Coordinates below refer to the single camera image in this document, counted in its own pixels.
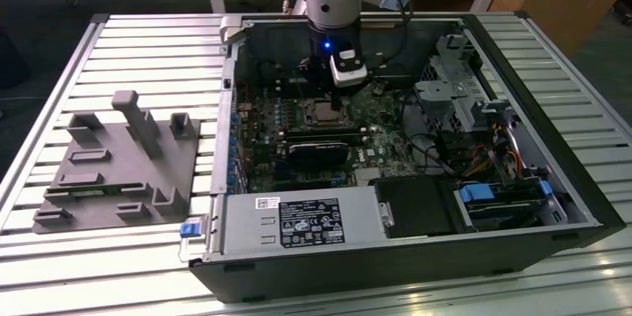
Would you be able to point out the silver CPU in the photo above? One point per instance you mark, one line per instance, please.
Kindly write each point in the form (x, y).
(323, 113)

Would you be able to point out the CPU socket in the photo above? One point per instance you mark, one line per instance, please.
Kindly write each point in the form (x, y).
(305, 103)

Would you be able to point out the black RAM slot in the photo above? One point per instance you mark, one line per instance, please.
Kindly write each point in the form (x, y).
(325, 130)
(325, 137)

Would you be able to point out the black graphics card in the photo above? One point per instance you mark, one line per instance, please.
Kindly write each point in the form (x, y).
(317, 155)

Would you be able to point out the grey metal drive cage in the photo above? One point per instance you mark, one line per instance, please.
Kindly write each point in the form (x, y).
(439, 90)

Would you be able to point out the green motherboard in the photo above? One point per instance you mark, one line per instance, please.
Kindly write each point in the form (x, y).
(385, 146)

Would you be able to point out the small silver heat sink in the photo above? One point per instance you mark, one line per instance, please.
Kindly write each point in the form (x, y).
(369, 175)

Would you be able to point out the black plastic shroud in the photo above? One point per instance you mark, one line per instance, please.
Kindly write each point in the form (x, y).
(419, 208)

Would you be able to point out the grey power supply unit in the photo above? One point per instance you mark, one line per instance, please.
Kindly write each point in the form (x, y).
(247, 227)

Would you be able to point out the blue disk carrier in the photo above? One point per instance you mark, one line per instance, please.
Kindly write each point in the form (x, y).
(476, 194)

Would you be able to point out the grey parts rack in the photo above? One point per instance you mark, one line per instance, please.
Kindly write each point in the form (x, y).
(123, 175)

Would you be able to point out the blue case latch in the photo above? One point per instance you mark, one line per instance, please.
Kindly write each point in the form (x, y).
(189, 229)

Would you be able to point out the hard disk drive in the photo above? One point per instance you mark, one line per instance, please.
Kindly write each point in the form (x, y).
(499, 214)

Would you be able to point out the blue plastic clip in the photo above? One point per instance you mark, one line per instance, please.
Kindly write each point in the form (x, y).
(544, 188)

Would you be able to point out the green RAM stick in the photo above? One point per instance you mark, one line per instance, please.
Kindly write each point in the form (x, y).
(93, 191)

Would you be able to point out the black PC case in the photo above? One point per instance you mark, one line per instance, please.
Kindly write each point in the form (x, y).
(345, 279)

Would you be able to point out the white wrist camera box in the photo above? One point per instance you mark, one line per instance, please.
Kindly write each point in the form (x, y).
(348, 72)

